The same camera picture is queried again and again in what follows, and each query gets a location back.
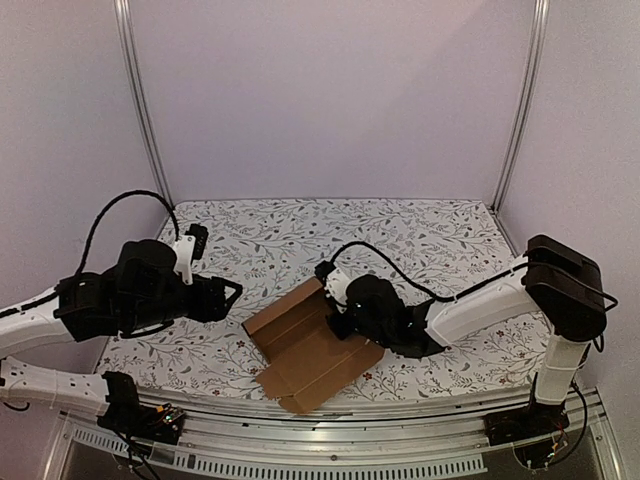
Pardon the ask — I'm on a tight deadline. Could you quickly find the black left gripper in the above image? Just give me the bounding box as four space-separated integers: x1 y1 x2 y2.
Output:
124 273 242 332

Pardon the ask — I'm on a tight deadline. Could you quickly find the brown cardboard box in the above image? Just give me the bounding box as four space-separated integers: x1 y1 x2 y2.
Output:
243 278 385 415

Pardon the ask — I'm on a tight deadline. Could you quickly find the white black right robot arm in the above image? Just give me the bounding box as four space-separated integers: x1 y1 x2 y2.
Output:
314 235 619 436

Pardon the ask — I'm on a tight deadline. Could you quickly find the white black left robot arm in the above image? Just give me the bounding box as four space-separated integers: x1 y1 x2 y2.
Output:
1 236 243 434

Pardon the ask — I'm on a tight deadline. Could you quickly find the floral patterned table mat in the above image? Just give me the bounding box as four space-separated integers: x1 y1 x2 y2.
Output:
97 199 549 403

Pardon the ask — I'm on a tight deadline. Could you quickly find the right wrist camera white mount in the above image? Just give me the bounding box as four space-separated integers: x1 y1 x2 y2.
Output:
314 260 351 311

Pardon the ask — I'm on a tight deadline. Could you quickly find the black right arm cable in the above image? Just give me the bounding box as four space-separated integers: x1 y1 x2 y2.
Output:
327 241 461 304

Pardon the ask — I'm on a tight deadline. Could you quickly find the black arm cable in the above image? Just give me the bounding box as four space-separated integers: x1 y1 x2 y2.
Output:
327 241 461 304
74 189 182 276

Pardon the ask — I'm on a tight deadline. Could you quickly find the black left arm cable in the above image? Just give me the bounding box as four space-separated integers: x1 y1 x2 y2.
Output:
74 189 182 276

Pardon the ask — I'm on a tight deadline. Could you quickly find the aluminium front rail frame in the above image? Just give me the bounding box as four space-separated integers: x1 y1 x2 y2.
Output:
43 387 632 479

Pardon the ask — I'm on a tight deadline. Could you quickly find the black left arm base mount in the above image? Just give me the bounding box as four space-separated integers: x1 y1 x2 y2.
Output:
97 372 186 445

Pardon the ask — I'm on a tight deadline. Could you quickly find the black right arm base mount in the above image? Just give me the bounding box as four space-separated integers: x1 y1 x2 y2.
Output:
483 396 570 446

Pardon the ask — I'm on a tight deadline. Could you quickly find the left aluminium corner post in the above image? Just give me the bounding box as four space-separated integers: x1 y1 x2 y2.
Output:
113 0 175 207

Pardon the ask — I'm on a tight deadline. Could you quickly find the aluminium corner post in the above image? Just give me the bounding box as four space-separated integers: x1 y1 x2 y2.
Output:
490 0 551 216
113 0 175 207

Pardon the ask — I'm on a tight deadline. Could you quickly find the right aluminium corner post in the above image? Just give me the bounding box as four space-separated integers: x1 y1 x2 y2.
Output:
490 0 551 216

